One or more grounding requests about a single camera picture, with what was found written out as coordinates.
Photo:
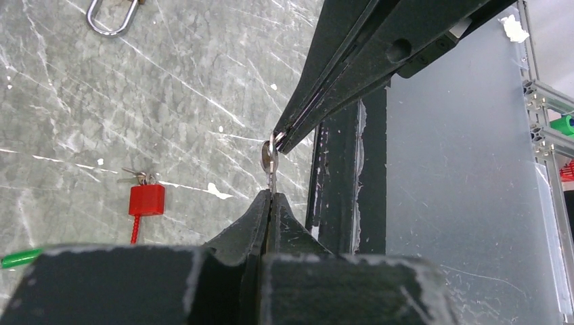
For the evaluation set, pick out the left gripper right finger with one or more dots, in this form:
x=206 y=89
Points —
x=302 y=283

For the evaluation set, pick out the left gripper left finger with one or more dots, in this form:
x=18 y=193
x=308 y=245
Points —
x=215 y=283

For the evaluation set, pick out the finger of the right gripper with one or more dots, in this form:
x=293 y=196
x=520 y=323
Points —
x=359 y=45

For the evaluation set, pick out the red cable lock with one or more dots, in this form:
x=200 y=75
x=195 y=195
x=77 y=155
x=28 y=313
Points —
x=145 y=200

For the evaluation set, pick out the silver key set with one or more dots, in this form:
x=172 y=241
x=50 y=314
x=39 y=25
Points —
x=270 y=159

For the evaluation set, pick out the green cable lock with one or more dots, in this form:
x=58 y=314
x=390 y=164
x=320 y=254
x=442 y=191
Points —
x=20 y=258

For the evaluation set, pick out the brass padlock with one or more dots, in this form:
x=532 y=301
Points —
x=111 y=21

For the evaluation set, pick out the white crumpled tissue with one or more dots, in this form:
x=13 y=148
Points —
x=514 y=29

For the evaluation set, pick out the green plastic part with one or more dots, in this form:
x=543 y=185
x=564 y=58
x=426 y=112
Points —
x=563 y=125

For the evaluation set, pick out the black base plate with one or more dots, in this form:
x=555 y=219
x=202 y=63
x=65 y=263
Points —
x=347 y=201

